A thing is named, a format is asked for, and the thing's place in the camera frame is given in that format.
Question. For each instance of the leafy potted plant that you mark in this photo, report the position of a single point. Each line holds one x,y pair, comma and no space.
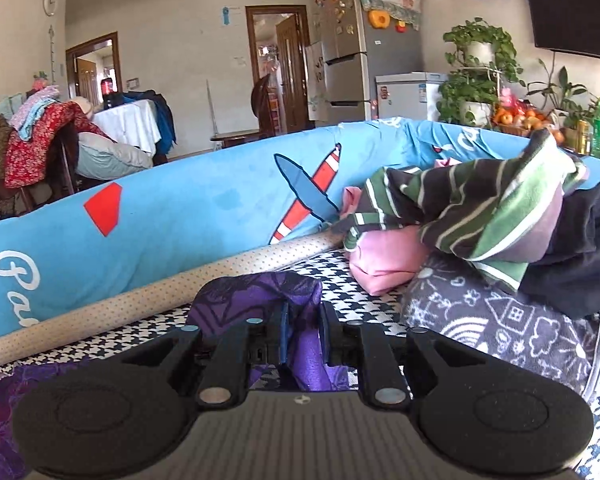
560,95

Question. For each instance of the grey doodle print blanket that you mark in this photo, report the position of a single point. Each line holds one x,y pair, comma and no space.
480,310

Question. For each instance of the small round wooden table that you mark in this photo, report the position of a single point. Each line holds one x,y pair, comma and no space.
235,136

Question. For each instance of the yellow can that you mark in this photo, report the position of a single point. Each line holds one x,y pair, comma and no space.
584,137

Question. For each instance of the silver refrigerator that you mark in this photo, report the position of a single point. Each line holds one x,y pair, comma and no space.
345,35

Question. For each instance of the white tablecloth table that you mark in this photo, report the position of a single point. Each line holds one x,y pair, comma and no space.
125,125

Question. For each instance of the black garment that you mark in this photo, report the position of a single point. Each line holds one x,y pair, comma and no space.
585,245

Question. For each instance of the blue jacket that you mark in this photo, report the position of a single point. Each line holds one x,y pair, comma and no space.
165,120

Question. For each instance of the pile of pastel clothes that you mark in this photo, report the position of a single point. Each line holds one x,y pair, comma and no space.
32,110

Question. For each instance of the ivy potted plant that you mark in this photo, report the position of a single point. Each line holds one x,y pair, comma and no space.
475,85

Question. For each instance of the green striped garment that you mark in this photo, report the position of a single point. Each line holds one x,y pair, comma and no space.
480,210

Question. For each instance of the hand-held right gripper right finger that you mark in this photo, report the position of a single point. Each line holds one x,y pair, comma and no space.
330,332

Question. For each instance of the white chest freezer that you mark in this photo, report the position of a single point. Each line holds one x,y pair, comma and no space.
410,92

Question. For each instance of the wooden door frame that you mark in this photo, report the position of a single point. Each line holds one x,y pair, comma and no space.
251,60
70,70

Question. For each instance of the grey pillow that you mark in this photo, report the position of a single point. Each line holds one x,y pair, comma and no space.
115,157

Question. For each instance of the fruit basket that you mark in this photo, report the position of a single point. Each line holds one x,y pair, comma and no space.
520,120

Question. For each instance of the dark round-back chair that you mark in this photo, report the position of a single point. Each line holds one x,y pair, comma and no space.
262,105

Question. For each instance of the dark wooden chair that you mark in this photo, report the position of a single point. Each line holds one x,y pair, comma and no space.
65,160

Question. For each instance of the cola bottle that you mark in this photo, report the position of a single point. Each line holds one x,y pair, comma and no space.
108,90

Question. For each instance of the pink garment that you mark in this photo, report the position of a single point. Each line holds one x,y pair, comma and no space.
385,260

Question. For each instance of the orange fridge toy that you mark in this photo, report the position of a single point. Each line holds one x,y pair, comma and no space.
379,20

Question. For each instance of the blue wall sticker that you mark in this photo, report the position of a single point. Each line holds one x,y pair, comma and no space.
225,15

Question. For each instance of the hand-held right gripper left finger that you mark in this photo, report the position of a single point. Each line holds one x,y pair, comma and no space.
283,335

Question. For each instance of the purple floral garment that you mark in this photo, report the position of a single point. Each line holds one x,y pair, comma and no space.
260,295

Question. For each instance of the wall clock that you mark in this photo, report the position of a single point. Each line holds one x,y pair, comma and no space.
50,3

